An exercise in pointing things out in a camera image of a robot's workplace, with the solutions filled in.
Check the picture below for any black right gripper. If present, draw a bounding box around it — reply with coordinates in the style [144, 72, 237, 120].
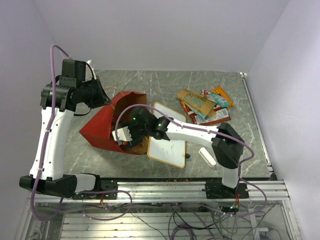
[119, 120, 150, 148]

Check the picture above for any red brown paper bag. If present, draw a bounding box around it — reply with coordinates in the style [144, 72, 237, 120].
[79, 86, 149, 155]

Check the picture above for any brown teal chips bag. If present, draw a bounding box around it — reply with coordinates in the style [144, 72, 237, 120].
[177, 89, 216, 119]

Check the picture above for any teal snack bar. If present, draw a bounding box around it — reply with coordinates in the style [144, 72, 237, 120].
[200, 89, 230, 108]

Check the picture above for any red Doritos bag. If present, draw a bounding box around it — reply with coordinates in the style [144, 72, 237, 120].
[179, 100, 231, 126]

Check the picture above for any orange honey snack bag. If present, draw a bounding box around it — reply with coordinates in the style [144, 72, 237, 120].
[210, 85, 235, 108]

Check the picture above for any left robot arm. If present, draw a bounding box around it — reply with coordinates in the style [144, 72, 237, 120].
[19, 59, 112, 199]

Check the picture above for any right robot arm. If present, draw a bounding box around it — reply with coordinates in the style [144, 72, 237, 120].
[129, 106, 244, 198]

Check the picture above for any yellow framed whiteboard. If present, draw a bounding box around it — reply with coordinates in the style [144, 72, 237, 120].
[147, 102, 187, 169]

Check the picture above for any white whiteboard eraser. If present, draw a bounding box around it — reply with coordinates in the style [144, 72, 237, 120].
[198, 147, 217, 168]

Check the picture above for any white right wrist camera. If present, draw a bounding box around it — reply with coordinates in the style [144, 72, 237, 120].
[112, 126, 132, 142]

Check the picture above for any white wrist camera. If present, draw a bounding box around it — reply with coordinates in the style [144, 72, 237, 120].
[112, 126, 132, 142]
[85, 59, 97, 81]

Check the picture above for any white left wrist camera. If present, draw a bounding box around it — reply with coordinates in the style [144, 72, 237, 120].
[85, 59, 97, 81]

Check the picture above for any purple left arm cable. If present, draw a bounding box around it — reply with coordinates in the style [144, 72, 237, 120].
[30, 44, 133, 221]

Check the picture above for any aluminium mounting rail frame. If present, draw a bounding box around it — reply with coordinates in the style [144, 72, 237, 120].
[19, 70, 302, 240]

